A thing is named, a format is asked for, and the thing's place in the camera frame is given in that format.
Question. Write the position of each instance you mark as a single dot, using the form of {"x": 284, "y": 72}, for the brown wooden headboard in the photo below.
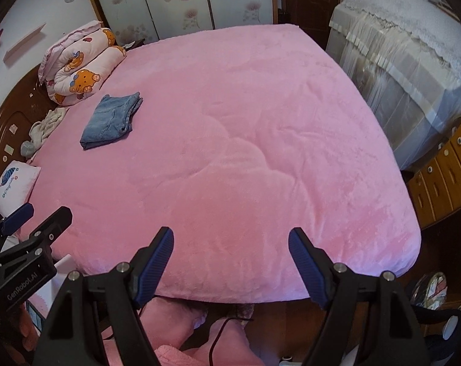
{"x": 27, "y": 103}

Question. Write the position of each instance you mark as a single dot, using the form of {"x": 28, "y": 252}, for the pink wall shelf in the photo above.
{"x": 24, "y": 44}

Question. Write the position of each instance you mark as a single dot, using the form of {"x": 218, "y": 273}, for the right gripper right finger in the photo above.
{"x": 391, "y": 334}

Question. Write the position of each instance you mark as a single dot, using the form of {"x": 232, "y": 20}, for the lace covered side furniture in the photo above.
{"x": 404, "y": 57}

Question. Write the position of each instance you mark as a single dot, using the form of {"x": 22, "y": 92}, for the blue denim jacket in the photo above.
{"x": 110, "y": 121}

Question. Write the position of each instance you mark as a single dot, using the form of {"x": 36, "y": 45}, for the white printed pillow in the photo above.
{"x": 16, "y": 184}

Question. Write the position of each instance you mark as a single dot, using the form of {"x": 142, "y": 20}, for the pink bed blanket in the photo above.
{"x": 243, "y": 134}

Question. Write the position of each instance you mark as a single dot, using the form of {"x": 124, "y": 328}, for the wooden drawer cabinet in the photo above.
{"x": 435, "y": 190}

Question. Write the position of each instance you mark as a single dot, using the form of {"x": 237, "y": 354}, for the bear print folded quilt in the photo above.
{"x": 77, "y": 65}

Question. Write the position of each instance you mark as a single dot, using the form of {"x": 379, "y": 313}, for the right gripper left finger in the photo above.
{"x": 85, "y": 306}

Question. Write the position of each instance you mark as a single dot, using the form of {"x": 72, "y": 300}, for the grey crumpled cloth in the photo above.
{"x": 41, "y": 130}

